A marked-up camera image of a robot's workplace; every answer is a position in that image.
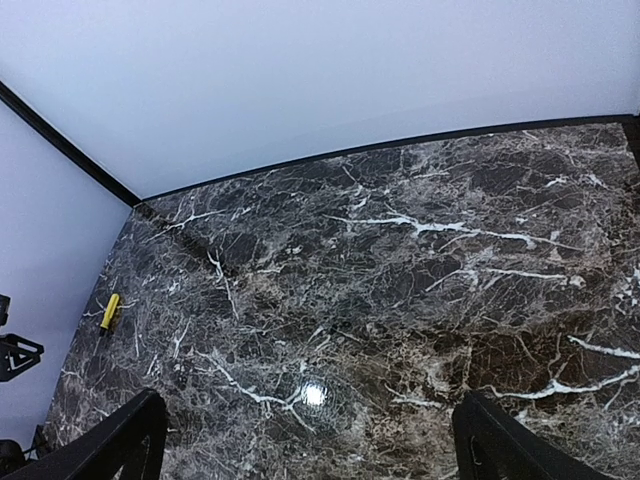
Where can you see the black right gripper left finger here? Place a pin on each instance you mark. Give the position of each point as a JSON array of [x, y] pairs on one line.
[[128, 444]]

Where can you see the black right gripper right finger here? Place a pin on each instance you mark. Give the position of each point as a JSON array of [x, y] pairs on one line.
[[489, 444]]

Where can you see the yellow pry tool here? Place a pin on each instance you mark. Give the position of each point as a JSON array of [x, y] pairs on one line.
[[110, 313]]

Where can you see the black bracket equipment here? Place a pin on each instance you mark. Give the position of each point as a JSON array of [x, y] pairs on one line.
[[18, 355]]

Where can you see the black frame post left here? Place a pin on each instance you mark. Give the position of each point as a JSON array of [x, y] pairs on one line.
[[66, 147]]

